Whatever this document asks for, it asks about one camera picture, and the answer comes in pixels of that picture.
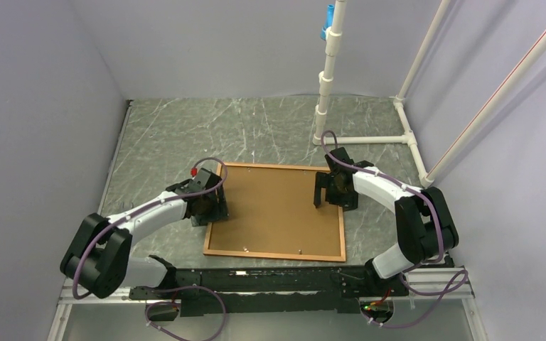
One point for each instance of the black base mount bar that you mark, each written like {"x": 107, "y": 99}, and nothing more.
{"x": 272, "y": 289}

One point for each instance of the aluminium rail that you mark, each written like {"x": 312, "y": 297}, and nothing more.
{"x": 439, "y": 306}

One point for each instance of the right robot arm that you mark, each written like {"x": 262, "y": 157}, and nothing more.
{"x": 424, "y": 225}

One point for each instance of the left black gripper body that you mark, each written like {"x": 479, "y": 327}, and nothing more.
{"x": 212, "y": 209}

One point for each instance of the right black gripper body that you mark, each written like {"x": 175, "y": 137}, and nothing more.
{"x": 342, "y": 197}

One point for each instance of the silver wrench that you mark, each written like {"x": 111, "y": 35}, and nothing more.
{"x": 124, "y": 206}

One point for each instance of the blue clip on pipe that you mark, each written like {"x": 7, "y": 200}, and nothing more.
{"x": 328, "y": 21}

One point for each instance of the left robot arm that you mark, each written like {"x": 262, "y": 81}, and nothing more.
{"x": 99, "y": 256}

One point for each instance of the wooden picture frame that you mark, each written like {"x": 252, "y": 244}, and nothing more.
{"x": 277, "y": 256}

